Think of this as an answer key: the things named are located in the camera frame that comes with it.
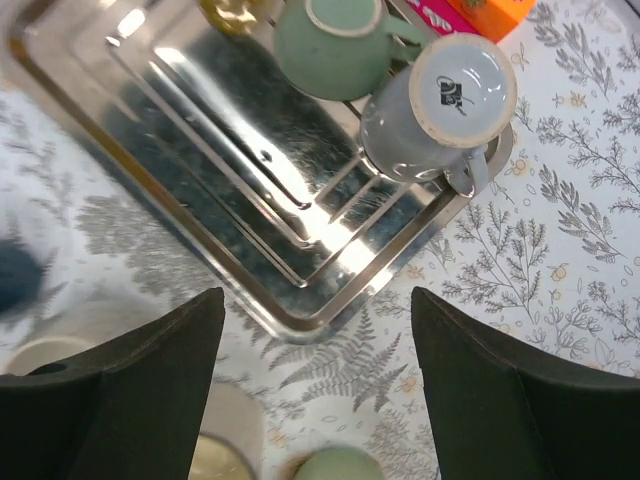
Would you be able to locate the yellow mug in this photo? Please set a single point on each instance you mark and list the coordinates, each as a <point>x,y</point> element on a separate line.
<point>231,16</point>

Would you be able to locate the grey mug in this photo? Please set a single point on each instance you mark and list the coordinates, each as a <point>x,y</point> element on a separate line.
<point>438,115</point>

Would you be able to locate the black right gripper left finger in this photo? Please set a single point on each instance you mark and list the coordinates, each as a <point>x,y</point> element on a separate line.
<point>129,408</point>

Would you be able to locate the cream mug black handle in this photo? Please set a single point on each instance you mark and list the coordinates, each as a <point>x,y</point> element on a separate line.
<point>231,438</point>

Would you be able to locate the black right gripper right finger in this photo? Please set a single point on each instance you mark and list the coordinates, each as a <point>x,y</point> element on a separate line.
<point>502,409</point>

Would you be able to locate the sage green mug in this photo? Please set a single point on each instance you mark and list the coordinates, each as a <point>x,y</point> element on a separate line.
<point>342,50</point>

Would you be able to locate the light green mug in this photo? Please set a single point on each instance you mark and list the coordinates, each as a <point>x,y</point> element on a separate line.
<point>340,463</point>

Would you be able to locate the floral table mat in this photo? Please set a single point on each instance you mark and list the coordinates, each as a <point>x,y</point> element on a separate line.
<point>548,253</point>

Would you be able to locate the pink orange box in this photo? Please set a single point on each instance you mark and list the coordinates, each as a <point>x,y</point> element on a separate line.
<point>492,19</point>

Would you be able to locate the silver metal tray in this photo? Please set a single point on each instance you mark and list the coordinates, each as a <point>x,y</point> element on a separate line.
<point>267,185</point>

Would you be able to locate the white speckled mug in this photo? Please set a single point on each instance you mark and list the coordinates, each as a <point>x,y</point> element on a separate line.
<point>37,353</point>

